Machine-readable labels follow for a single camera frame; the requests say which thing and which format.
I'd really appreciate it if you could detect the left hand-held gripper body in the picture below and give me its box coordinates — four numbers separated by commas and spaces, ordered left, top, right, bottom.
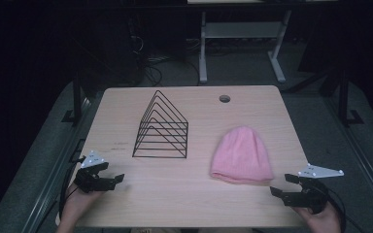
73, 150, 116, 194

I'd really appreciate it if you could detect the person's right hand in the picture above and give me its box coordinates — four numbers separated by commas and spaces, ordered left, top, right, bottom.
292, 203, 342, 233

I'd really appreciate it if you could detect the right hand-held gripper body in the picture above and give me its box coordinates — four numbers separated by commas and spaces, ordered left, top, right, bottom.
281, 163, 345, 216

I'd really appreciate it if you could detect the white metal desk frame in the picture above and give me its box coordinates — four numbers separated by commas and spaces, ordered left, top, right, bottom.
186, 0, 338, 84

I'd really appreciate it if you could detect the black table edge clamp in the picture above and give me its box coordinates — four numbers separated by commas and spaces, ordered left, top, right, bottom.
69, 138, 87, 164

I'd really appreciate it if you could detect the tangle of floor cables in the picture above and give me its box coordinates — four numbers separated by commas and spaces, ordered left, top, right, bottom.
129, 17, 200, 87

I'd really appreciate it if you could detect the black wire triangular rack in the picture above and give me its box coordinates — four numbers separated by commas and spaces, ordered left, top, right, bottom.
131, 89, 189, 159

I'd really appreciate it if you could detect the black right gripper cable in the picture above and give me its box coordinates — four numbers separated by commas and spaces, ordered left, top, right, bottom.
322, 186, 367, 233

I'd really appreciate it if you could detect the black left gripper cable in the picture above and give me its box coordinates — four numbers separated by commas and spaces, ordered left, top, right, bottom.
58, 160, 81, 221

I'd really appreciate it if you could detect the pink knitted beanie hat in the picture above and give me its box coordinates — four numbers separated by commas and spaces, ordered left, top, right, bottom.
210, 125, 275, 186

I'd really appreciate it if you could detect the person's left hand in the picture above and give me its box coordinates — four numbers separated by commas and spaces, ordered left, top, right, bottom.
55, 183, 105, 233

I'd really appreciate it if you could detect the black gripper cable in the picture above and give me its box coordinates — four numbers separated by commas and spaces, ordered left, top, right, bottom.
58, 160, 81, 221
322, 186, 367, 233

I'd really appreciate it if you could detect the dark tripod leg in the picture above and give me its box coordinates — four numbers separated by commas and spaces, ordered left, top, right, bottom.
283, 69, 339, 95

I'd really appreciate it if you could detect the black metal stand post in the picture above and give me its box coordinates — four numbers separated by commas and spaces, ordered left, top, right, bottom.
337, 69, 365, 128
60, 72, 84, 124

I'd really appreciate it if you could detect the grey metal floor rail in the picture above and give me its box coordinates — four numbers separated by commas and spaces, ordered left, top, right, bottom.
20, 96, 93, 233
322, 96, 373, 225

